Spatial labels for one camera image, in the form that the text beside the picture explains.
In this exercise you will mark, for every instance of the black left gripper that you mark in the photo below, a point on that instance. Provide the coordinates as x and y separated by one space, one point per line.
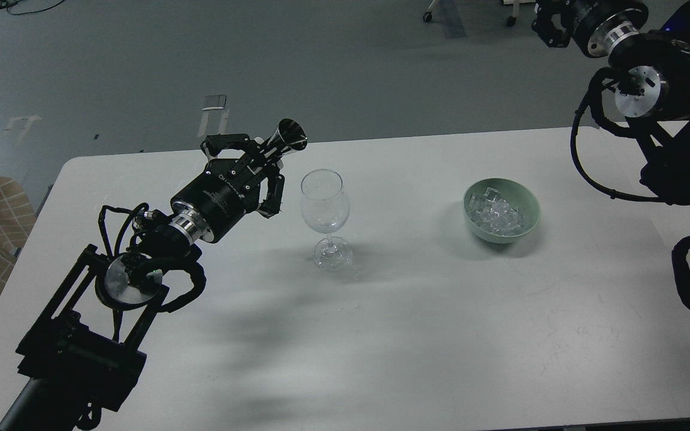
228 189

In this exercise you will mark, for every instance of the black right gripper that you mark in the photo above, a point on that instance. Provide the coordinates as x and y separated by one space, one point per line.
595 26

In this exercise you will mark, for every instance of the steel double jigger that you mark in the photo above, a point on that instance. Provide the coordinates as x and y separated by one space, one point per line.
289 137

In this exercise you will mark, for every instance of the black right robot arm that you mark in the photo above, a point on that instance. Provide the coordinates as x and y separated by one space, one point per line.
642 94

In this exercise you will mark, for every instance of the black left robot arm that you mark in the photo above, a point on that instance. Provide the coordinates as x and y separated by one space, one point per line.
83 356

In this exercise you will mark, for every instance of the clear wine glass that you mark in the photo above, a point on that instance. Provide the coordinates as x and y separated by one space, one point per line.
325 208

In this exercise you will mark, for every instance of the pile of ice cubes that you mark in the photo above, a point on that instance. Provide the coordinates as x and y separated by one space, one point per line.
494 214

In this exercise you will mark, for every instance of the green bowl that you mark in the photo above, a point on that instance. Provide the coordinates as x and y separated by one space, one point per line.
517 194

